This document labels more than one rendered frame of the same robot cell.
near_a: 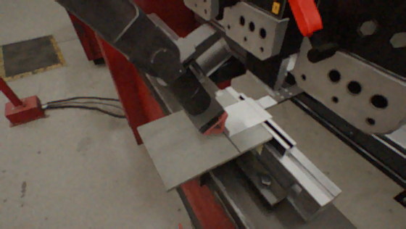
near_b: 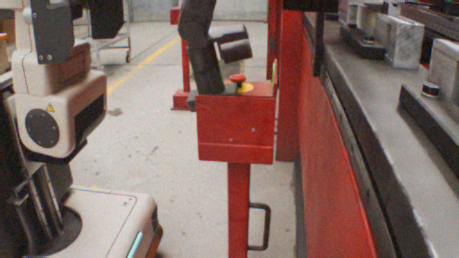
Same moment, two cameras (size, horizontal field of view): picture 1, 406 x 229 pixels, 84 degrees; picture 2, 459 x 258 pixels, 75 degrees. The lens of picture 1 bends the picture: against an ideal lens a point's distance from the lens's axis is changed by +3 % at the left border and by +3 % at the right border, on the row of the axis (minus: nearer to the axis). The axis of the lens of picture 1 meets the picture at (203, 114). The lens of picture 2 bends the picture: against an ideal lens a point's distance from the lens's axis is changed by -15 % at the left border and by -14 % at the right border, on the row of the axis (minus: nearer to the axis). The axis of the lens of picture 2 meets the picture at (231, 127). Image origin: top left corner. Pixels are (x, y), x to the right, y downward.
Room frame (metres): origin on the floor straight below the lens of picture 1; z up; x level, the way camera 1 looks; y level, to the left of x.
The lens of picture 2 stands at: (-0.54, -0.36, 1.04)
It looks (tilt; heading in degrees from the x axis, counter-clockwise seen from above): 25 degrees down; 37
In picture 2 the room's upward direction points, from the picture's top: straight up
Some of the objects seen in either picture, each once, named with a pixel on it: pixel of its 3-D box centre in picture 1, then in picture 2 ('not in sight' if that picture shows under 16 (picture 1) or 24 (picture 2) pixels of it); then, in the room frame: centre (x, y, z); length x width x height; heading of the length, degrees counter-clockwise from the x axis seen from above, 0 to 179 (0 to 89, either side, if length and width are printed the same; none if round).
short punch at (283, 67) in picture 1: (263, 67); not in sight; (0.40, -0.13, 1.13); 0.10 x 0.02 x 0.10; 30
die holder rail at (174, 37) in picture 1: (170, 45); (342, 7); (0.88, 0.14, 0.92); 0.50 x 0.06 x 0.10; 30
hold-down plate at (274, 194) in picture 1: (239, 154); (359, 39); (0.34, -0.10, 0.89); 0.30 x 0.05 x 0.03; 30
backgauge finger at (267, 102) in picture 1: (296, 87); (430, 2); (0.48, -0.26, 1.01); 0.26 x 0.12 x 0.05; 120
